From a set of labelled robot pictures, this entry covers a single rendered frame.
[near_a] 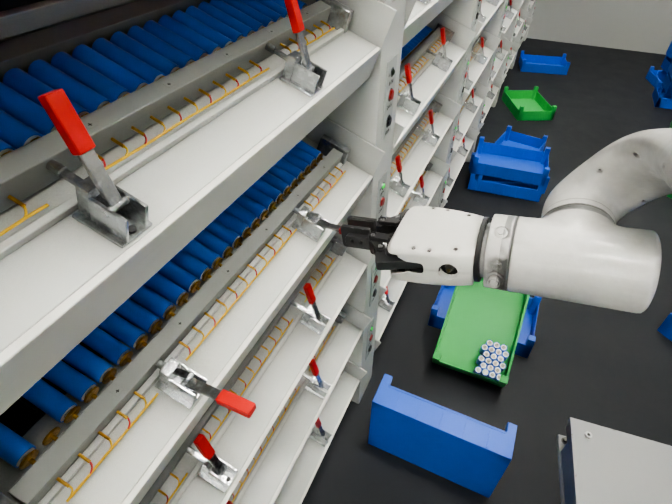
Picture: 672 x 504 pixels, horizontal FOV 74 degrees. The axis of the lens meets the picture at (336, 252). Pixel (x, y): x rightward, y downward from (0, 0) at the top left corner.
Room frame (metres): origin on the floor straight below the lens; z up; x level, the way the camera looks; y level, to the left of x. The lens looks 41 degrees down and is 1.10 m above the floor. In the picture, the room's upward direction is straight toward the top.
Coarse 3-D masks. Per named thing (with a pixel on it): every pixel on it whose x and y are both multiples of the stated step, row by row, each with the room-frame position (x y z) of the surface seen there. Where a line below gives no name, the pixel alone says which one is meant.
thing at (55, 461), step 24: (336, 168) 0.61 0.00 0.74; (312, 192) 0.54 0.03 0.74; (288, 216) 0.47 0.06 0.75; (264, 240) 0.42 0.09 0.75; (240, 264) 0.37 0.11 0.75; (216, 288) 0.33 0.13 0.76; (192, 312) 0.30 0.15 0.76; (168, 336) 0.27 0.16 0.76; (144, 360) 0.24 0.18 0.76; (120, 384) 0.22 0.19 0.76; (96, 408) 0.19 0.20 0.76; (120, 408) 0.20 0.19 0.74; (144, 408) 0.21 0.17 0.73; (72, 432) 0.17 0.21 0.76; (96, 432) 0.18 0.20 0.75; (48, 456) 0.15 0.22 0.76; (72, 456) 0.16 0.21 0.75; (24, 480) 0.14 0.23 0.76; (48, 480) 0.14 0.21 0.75
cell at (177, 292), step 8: (152, 280) 0.33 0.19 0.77; (160, 280) 0.33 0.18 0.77; (168, 280) 0.34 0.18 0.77; (152, 288) 0.33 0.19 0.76; (160, 288) 0.32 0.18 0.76; (168, 288) 0.32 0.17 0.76; (176, 288) 0.33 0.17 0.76; (168, 296) 0.32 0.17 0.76; (176, 296) 0.32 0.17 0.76; (176, 304) 0.32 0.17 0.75
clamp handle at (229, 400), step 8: (192, 384) 0.23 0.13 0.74; (200, 384) 0.23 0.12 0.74; (208, 384) 0.23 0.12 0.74; (200, 392) 0.22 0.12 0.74; (208, 392) 0.22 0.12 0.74; (216, 392) 0.22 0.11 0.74; (224, 392) 0.22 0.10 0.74; (216, 400) 0.21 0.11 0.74; (224, 400) 0.21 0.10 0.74; (232, 400) 0.21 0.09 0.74; (240, 400) 0.21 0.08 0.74; (248, 400) 0.21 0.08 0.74; (232, 408) 0.20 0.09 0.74; (240, 408) 0.20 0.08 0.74; (248, 408) 0.20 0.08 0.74; (248, 416) 0.20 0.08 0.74
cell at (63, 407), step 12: (36, 384) 0.21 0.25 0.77; (48, 384) 0.21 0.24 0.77; (24, 396) 0.20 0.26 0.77; (36, 396) 0.20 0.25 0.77; (48, 396) 0.20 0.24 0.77; (60, 396) 0.20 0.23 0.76; (48, 408) 0.19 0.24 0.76; (60, 408) 0.19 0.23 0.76; (72, 408) 0.20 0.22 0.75; (60, 420) 0.19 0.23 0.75
